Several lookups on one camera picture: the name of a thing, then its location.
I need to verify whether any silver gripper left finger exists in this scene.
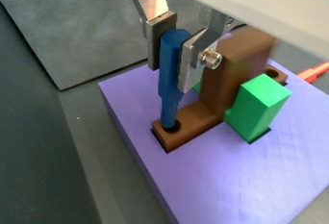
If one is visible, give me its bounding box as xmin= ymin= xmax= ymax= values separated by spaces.
xmin=132 ymin=0 xmax=177 ymax=70

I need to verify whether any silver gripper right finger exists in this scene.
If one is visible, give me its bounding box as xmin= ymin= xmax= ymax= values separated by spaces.
xmin=177 ymin=5 xmax=234 ymax=93

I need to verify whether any blue peg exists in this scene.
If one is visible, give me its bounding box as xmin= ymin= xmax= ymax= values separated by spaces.
xmin=157 ymin=29 xmax=191 ymax=131

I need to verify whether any green U-shaped block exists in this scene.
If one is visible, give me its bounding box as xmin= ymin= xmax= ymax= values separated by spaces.
xmin=191 ymin=72 xmax=292 ymax=145

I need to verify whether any red peg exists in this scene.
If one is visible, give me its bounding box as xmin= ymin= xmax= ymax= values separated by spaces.
xmin=298 ymin=62 xmax=329 ymax=83

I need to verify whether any purple base block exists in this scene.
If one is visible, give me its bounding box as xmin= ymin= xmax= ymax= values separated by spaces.
xmin=99 ymin=67 xmax=329 ymax=224

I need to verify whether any brown L-shaped bracket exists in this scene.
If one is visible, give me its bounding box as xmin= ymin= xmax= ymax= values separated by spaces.
xmin=151 ymin=28 xmax=286 ymax=152

